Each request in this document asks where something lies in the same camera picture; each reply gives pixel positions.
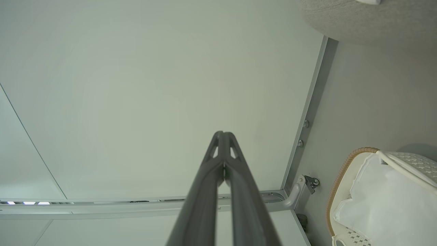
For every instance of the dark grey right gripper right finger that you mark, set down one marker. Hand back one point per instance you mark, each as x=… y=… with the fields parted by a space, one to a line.
x=249 y=212

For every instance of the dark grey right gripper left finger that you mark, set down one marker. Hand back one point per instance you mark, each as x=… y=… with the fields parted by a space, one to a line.
x=201 y=205

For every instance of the white laundry basket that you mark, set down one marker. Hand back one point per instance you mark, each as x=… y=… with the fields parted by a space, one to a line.
x=341 y=181

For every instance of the white fabric basket liner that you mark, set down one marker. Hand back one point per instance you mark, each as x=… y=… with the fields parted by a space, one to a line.
x=385 y=205

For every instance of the grey metal partition foot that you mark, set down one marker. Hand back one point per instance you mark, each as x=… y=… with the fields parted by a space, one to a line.
x=290 y=200

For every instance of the black caster wheel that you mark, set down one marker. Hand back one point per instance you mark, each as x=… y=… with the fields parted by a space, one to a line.
x=302 y=222
x=312 y=182

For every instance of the grey fabric sofa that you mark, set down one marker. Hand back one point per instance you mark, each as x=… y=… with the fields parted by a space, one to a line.
x=375 y=20

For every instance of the white fabric piece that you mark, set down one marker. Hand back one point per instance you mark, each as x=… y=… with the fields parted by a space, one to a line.
x=368 y=1

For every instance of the grey metal partition rail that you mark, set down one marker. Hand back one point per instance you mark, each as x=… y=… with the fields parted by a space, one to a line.
x=307 y=109
x=136 y=206

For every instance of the silver rail bolt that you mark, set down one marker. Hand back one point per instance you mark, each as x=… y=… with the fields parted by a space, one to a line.
x=305 y=123
x=300 y=143

